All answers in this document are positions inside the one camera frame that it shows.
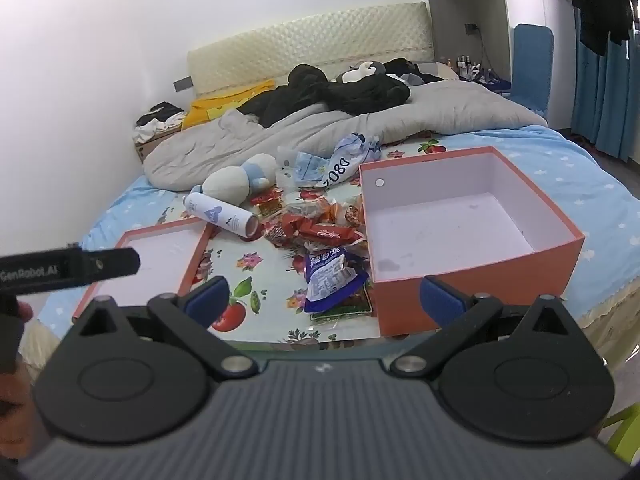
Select blue curtain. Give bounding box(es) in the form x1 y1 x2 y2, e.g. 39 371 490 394
570 30 640 163

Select brown cardboard carton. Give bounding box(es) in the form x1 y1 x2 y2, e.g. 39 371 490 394
132 125 183 165

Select grey quilt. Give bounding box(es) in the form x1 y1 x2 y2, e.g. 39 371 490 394
144 79 548 192

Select crumpled blue white plastic bag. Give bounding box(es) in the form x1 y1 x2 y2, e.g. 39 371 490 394
276 132 383 192

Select orange cardboard box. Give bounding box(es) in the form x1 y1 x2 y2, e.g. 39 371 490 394
359 146 586 337

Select person's left hand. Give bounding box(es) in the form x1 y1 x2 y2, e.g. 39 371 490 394
0 300 48 466

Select orange box lid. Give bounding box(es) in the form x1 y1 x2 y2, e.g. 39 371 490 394
71 216 217 322

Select black clothing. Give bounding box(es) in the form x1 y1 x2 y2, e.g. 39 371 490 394
237 63 412 128

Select black and white plush toy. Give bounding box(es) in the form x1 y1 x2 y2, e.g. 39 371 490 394
335 60 386 85

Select green plastic stool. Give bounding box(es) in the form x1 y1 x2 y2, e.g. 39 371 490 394
597 402 640 443

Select blue snack packet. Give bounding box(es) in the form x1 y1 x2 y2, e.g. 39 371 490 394
304 247 372 317

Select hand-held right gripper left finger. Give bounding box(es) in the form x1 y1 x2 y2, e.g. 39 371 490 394
65 275 261 380

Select pile of snack packets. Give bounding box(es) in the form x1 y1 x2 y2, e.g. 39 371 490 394
250 187 373 256

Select cream padded headboard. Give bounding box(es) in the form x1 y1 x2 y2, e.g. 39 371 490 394
186 1 434 97

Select blue chair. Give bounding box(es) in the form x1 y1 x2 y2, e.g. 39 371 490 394
510 23 556 116

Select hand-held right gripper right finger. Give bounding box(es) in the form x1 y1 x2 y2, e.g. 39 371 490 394
390 275 583 378

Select grey and black garment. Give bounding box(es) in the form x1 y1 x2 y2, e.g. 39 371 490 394
382 58 448 86

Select white spray bottle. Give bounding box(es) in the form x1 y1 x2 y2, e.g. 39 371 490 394
183 191 261 239

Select heap of black white clothes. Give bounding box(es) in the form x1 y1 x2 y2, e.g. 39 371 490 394
132 101 187 143

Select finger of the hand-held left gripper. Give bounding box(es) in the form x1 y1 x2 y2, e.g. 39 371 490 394
82 246 142 282

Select hanging dark clothes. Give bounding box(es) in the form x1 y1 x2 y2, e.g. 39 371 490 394
537 0 640 58

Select white and blue plush toy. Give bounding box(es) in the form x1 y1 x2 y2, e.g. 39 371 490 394
189 153 279 207

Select row of small bottles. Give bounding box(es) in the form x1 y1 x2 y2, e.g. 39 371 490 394
445 52 483 73

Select yellow cloth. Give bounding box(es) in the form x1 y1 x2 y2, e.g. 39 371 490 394
181 79 277 132

